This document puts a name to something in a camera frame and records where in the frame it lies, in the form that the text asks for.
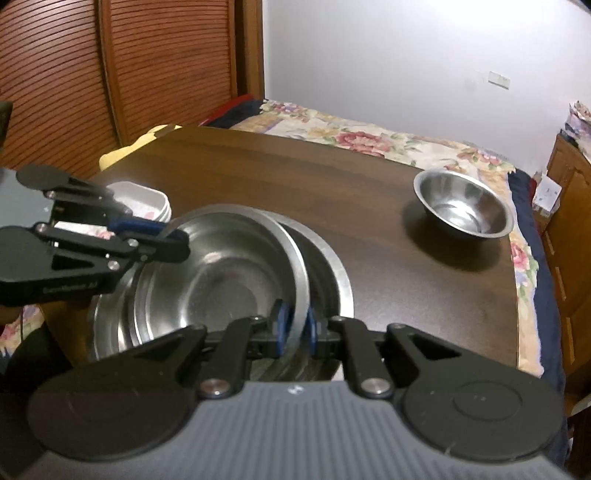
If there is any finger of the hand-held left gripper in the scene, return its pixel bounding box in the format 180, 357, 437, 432
34, 222, 191, 283
46, 178, 170, 236

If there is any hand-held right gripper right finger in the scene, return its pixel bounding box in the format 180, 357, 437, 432
305, 307, 498, 398

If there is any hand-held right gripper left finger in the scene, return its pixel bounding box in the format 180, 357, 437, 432
99, 300, 293, 400

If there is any large floral rectangular plate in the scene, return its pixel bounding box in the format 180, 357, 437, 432
55, 203, 173, 241

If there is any small floral rectangular plate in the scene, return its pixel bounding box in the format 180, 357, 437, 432
108, 181, 168, 214

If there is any medium floral rectangular plate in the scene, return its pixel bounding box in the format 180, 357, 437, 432
139, 198, 171, 219

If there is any large steel bowl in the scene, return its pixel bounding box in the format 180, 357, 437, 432
91, 205, 355, 383

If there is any medium steel bowl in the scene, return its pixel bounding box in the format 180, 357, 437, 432
130, 209, 309, 370

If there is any yellow striped plush toy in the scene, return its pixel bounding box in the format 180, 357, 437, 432
100, 124, 182, 172

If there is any red cloth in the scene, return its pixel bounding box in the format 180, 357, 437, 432
198, 93, 254, 126

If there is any dark navy cloth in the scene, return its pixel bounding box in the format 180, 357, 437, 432
216, 98, 265, 128

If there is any wooden louvered wardrobe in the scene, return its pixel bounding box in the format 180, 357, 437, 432
0, 0, 266, 195

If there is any small steel bowl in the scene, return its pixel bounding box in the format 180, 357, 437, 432
413, 168, 515, 239

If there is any floral bed blanket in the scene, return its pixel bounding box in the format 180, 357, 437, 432
230, 99, 555, 380

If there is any navy blue bed sheet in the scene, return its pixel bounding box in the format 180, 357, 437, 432
508, 167, 568, 403

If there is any white cardboard box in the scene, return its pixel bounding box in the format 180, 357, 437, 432
531, 170, 563, 219

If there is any wooden cabinet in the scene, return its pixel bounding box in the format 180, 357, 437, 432
538, 133, 591, 416

